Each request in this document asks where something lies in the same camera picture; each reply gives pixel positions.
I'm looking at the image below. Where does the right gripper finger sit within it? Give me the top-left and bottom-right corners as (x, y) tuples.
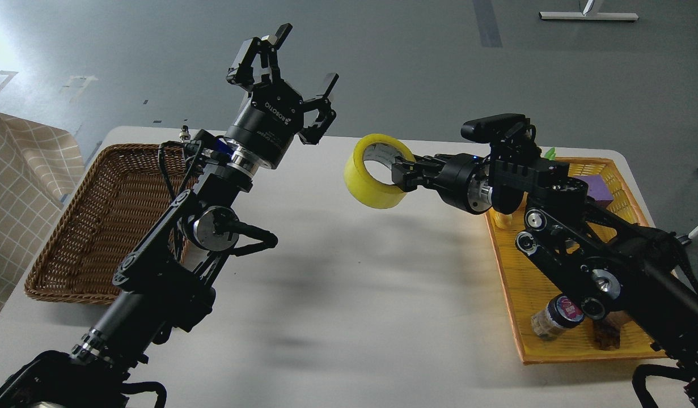
(391, 160), (434, 193)

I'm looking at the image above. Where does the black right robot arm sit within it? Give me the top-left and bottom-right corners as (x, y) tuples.
(392, 113), (698, 407)

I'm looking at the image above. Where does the yellow tape roll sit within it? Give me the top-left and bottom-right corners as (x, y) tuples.
(343, 133), (416, 209)

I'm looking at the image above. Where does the small jar dark lid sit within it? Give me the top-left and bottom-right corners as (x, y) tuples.
(531, 294), (585, 341)

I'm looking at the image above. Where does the yellow plastic basket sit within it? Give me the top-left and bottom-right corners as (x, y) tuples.
(484, 157), (667, 364)

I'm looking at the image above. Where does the beige checkered cloth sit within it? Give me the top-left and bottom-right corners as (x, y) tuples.
(0, 113), (85, 313)

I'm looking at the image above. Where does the toy carrot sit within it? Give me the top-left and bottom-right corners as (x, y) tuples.
(543, 147), (556, 160)

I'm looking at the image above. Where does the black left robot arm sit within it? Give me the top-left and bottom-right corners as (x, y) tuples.
(0, 23), (339, 407)

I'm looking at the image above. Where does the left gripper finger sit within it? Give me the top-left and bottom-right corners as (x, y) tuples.
(226, 23), (293, 91)
(298, 73), (339, 145)

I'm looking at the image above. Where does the white stand base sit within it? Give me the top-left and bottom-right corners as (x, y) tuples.
(538, 1), (639, 23)

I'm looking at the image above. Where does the toy croissant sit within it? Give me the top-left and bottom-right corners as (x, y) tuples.
(491, 210), (514, 230)

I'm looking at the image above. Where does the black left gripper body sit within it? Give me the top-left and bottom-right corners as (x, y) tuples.
(225, 79), (304, 169)

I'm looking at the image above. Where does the purple cube block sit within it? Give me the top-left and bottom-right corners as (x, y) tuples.
(574, 174), (614, 209)

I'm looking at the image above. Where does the brown toy animal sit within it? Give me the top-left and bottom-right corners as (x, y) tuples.
(592, 312), (632, 351)

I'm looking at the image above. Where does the brown wicker basket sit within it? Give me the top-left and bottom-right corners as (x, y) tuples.
(24, 143), (186, 305)

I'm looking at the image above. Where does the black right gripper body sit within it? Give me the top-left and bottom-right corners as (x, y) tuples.
(423, 153), (492, 215)

